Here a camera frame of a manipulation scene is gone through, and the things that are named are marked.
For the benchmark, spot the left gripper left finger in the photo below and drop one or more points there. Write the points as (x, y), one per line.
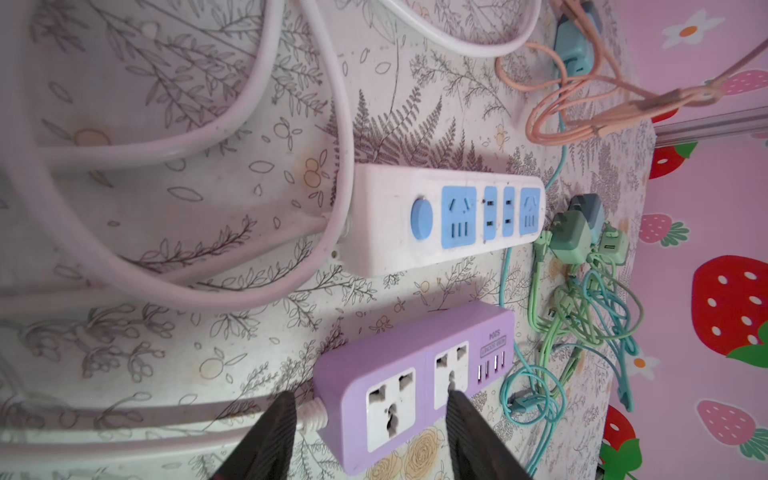
(266, 450)

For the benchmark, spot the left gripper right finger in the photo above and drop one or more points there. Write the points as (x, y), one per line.
(476, 451)

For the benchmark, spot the teal charger plug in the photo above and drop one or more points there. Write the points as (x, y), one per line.
(573, 48)

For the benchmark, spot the pink charger plug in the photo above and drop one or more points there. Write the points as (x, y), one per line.
(591, 10)

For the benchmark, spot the light green charger plug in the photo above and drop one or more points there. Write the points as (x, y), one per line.
(614, 245)

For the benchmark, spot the blue-grey charger plug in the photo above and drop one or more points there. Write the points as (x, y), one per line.
(591, 206)

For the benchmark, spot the purple power strip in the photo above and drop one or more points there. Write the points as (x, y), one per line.
(381, 391)

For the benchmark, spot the white blue power strip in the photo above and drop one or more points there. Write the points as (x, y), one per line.
(402, 218)

